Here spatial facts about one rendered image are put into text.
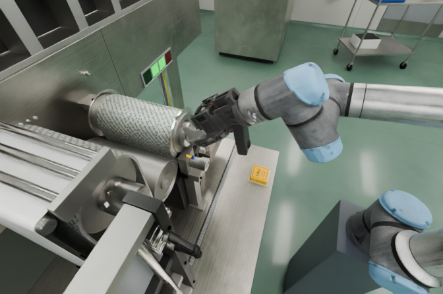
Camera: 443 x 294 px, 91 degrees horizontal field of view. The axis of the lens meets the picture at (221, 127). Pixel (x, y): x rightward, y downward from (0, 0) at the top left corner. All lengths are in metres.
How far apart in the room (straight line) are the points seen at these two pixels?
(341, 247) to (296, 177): 1.25
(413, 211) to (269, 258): 1.16
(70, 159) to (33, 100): 0.33
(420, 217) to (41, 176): 0.83
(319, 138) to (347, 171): 1.91
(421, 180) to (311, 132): 2.26
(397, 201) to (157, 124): 0.69
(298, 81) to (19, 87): 0.60
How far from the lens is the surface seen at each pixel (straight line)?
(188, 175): 0.69
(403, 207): 0.80
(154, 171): 0.59
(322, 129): 0.43
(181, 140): 0.60
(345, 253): 0.93
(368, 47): 3.91
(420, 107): 0.54
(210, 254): 0.83
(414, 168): 2.72
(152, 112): 0.62
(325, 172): 2.24
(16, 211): 0.39
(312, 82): 0.38
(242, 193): 0.91
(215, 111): 0.47
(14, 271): 0.91
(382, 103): 0.53
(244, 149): 0.54
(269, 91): 0.40
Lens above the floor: 1.71
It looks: 46 degrees down
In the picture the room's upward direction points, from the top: straight up
